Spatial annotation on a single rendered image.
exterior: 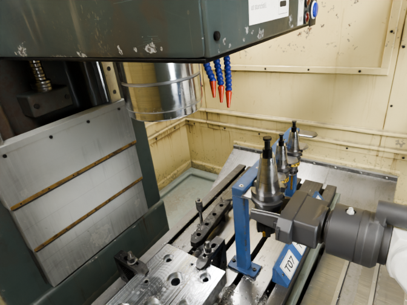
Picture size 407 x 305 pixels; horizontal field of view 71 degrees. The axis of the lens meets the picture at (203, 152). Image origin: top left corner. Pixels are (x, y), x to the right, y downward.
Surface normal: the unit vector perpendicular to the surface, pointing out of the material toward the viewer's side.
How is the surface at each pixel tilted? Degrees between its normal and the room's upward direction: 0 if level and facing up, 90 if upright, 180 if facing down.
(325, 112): 90
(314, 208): 1
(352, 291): 8
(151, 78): 90
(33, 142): 91
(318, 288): 8
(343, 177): 24
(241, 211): 90
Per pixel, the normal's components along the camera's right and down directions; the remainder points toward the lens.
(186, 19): -0.57, 0.43
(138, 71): -0.26, 0.47
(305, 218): -0.11, -0.88
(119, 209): 0.81, 0.19
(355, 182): -0.33, -0.63
